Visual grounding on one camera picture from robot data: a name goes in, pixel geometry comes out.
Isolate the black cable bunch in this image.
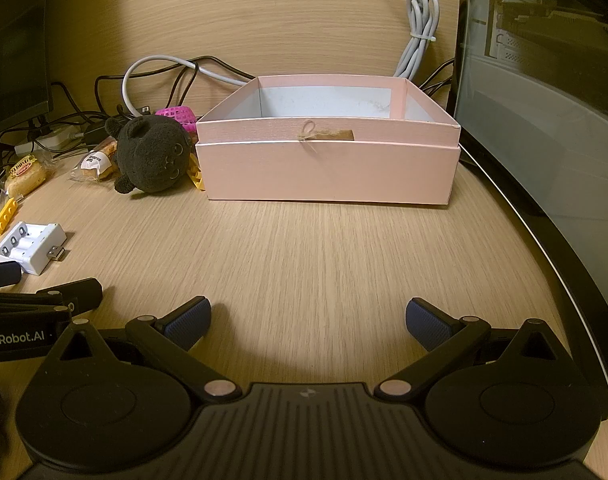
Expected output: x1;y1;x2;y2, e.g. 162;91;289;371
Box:
416;59;457;106

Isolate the black power adapter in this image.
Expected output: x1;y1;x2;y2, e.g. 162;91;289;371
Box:
84;121;116;145

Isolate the white looped cable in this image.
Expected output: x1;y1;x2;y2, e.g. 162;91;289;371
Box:
121;55;249;117

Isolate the white label bread packet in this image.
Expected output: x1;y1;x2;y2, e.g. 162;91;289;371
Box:
69;136;119;183

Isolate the black plush toy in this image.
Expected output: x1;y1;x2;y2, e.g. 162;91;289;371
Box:
104;115;193;196

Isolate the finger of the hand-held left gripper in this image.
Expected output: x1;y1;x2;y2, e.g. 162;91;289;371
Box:
0;261;23;292
0;278;104;325

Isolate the red label bread packet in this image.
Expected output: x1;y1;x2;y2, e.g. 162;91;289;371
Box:
0;154;55;200

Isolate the pink plastic mesh basket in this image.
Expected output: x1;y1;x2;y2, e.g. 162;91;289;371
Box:
155;104;197;134

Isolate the pink cardboard box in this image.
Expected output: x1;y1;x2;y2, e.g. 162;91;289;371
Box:
195;75;462;207

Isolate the grey bundled cable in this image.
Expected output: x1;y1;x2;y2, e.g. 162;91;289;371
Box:
394;0;441;81

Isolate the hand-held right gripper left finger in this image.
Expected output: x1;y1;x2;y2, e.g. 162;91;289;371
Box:
44;296;243;405

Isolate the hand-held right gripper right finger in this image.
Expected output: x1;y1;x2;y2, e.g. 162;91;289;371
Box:
374;297;564;405

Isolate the white battery charger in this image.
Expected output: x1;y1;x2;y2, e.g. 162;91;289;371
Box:
0;221;68;276

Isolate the white power adapter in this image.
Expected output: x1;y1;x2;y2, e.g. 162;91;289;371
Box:
15;127;85;156

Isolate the black cable tangle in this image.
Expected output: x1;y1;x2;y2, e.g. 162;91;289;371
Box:
31;75;135;133

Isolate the black monitor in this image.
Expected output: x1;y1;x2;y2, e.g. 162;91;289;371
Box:
0;0;52;142

